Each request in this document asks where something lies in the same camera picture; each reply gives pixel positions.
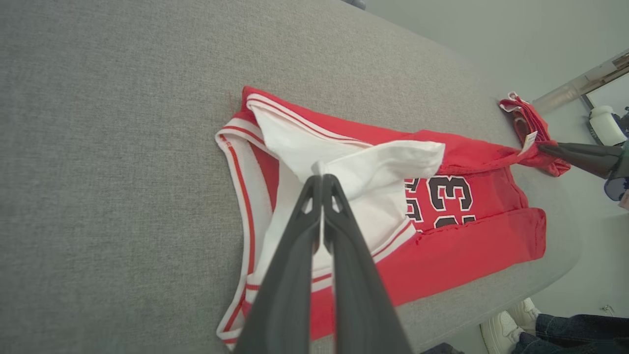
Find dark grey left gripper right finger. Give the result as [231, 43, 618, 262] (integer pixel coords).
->
[322, 173, 414, 354]

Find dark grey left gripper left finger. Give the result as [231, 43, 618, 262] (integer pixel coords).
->
[233, 173, 324, 354]

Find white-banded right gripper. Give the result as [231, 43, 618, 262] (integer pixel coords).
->
[537, 140, 629, 203]

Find red shorts with white stripe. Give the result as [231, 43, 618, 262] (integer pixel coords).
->
[499, 91, 554, 148]

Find red basketball jersey white sleeves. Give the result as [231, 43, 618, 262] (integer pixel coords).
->
[215, 86, 572, 351]

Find white plastic jug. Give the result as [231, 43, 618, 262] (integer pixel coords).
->
[588, 104, 628, 147]

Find wooden framed panel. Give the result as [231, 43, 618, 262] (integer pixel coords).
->
[532, 49, 629, 117]

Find white sneaker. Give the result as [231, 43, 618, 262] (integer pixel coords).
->
[480, 310, 524, 354]
[506, 297, 542, 336]

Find blue jeans leg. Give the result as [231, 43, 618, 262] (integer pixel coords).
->
[511, 313, 629, 354]

